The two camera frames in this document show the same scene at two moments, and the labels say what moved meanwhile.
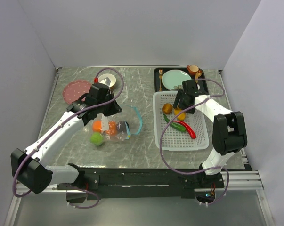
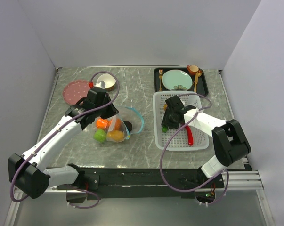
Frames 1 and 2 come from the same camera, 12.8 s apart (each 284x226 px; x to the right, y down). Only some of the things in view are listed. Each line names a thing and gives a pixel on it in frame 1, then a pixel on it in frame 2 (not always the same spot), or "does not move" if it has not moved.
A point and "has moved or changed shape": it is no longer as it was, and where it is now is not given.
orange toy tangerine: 96,125 has moved or changed shape
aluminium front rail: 242,180 does not move
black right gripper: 180,96 -> 166,121
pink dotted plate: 72,91 does not move
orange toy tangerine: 112,130 -> 118,125
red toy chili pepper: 188,129 has moved or changed shape
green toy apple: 97,138 has moved or changed shape
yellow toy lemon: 182,116 has moved or changed shape
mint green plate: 174,77 does not move
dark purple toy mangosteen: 121,126 -> 128,125
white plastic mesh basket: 174,140 does not move
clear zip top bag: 118,127 has moved or changed shape
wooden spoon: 197,75 does not move
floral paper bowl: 101,79 does not move
